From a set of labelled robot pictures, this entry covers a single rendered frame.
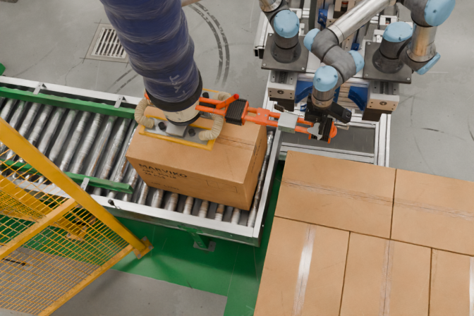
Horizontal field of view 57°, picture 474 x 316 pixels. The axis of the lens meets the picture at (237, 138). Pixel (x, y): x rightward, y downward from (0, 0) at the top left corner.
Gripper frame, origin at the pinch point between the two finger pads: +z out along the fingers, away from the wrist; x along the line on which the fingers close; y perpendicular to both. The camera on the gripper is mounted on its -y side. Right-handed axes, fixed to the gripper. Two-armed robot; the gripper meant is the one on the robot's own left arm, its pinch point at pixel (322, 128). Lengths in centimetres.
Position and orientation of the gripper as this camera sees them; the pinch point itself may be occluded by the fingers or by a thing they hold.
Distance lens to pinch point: 175.1
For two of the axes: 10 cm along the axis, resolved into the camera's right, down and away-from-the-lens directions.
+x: -3.0, 8.6, -4.2
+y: -9.5, -2.3, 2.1
